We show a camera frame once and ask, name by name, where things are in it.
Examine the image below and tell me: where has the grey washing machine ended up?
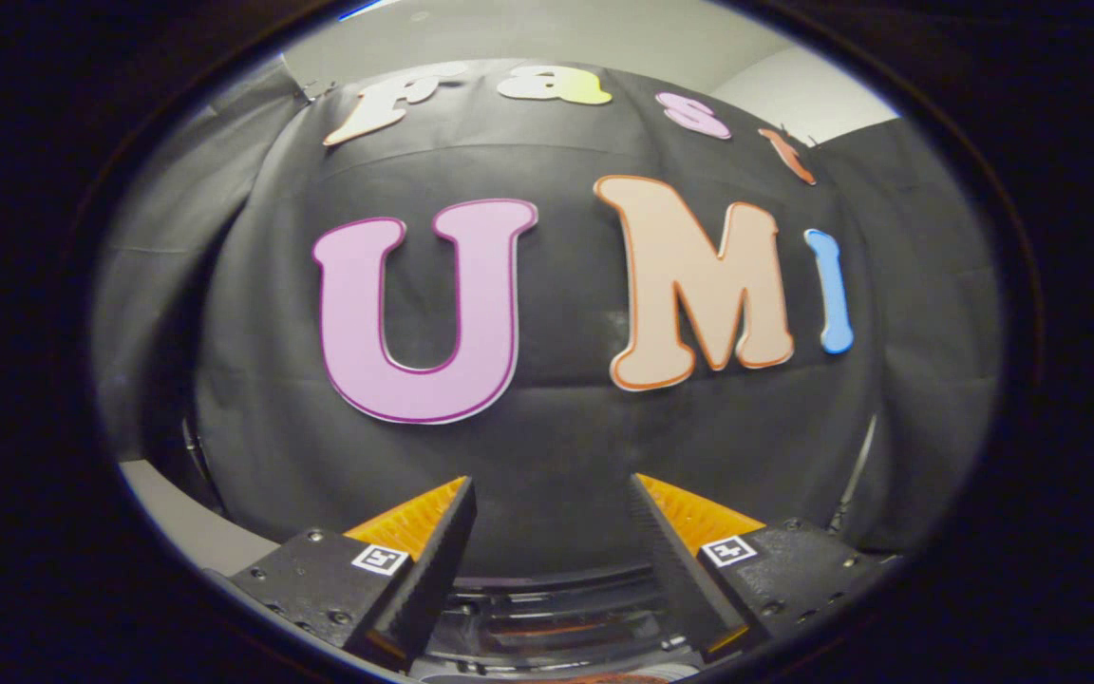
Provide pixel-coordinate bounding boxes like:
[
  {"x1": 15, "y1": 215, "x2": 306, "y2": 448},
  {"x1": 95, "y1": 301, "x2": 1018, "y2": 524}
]
[{"x1": 409, "y1": 565, "x2": 714, "y2": 683}]

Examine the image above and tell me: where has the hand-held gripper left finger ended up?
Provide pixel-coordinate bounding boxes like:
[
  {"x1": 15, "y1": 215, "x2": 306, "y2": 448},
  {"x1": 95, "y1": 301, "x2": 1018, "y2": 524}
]
[{"x1": 205, "y1": 475, "x2": 479, "y2": 671}]

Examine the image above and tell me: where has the black backdrop cloth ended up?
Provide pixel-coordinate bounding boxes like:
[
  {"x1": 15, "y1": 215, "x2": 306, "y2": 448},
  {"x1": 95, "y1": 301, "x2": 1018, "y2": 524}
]
[{"x1": 91, "y1": 57, "x2": 1002, "y2": 580}]

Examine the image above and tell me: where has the dark glass washing machine lid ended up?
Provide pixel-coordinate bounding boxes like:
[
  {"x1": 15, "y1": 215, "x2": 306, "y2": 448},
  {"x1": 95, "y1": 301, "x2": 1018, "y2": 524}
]
[{"x1": 433, "y1": 568, "x2": 690, "y2": 666}]

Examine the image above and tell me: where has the beige and dark cabinet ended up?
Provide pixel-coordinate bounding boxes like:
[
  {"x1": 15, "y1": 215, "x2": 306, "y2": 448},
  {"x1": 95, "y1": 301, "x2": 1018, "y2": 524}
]
[{"x1": 120, "y1": 461, "x2": 277, "y2": 576}]

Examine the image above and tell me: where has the black tripod stand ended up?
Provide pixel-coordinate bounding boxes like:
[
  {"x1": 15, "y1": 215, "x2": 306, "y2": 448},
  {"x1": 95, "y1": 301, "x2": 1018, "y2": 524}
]
[{"x1": 827, "y1": 413, "x2": 880, "y2": 533}]

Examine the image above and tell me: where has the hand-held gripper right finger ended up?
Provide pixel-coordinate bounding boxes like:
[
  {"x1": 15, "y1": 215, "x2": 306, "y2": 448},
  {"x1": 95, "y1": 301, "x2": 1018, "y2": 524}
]
[{"x1": 627, "y1": 472, "x2": 899, "y2": 663}]

